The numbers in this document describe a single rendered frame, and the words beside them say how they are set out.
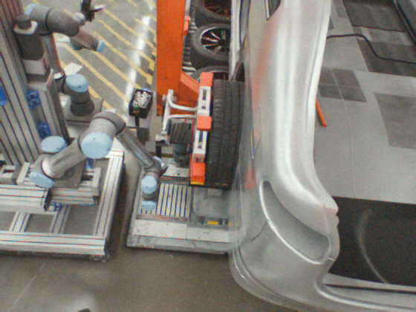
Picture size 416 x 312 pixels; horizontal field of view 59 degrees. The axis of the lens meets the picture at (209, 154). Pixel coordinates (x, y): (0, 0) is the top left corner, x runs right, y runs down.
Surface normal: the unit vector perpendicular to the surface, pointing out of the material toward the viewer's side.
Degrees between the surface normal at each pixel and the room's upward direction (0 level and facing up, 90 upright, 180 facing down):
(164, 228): 0
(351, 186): 19
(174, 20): 90
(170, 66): 90
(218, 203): 0
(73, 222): 0
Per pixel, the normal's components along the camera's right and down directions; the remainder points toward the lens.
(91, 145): 0.02, 0.70
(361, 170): 0.09, -0.32
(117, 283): 0.11, -0.64
